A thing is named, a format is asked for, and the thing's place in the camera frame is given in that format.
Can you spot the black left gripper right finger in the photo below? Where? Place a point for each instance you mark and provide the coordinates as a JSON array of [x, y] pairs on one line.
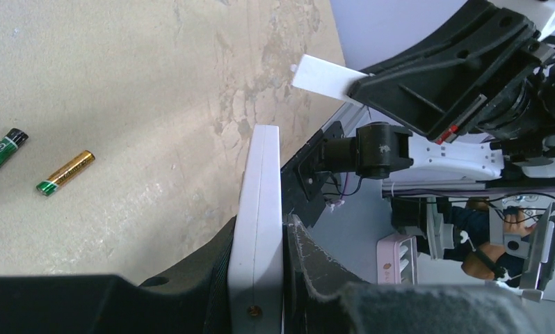
[[322, 296]]

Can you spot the white remote control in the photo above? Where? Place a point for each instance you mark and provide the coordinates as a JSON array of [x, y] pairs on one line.
[[255, 274]]

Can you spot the gold green AAA battery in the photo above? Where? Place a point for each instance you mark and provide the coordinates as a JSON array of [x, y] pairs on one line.
[[65, 173]]

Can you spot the pink vented device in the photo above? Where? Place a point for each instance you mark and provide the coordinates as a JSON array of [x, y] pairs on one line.
[[396, 257]]

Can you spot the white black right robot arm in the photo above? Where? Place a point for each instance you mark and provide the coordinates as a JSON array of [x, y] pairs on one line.
[[380, 150]]

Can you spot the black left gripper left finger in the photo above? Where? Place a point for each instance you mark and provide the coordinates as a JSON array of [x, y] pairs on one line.
[[189, 297]]

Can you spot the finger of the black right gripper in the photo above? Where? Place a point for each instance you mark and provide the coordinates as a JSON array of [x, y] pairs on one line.
[[474, 72]]

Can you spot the white battery cover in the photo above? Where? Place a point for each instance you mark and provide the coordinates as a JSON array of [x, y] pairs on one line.
[[325, 78]]

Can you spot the green black AAA battery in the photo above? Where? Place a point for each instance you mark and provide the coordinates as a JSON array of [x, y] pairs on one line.
[[11, 143]]

